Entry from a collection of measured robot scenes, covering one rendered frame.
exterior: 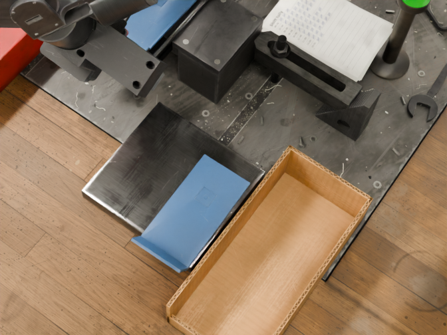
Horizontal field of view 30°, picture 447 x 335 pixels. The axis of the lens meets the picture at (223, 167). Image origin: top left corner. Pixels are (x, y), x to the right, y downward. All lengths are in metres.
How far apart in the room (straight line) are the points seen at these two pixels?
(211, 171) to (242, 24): 0.19
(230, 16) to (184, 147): 0.18
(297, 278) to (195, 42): 0.32
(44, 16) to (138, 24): 0.28
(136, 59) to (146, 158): 0.22
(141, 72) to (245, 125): 0.27
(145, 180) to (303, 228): 0.21
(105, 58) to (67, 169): 0.24
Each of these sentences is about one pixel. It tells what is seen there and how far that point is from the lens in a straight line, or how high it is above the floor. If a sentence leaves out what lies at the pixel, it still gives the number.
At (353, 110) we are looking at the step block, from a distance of 1.06.
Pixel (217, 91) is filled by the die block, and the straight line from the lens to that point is 1.09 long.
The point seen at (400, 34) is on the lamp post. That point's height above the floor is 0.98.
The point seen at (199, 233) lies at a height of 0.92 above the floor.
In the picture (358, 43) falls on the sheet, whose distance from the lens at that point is 1.14.
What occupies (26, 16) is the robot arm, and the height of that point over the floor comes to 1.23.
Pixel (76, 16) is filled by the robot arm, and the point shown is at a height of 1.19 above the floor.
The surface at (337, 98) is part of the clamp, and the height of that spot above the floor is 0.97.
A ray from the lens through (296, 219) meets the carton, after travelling 1.05.
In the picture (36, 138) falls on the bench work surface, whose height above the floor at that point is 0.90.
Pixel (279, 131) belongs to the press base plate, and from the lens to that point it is 1.11.
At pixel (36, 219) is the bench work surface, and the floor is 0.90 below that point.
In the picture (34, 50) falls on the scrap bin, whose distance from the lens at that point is 1.16.
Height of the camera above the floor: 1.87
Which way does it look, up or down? 64 degrees down
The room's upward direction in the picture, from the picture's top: 6 degrees clockwise
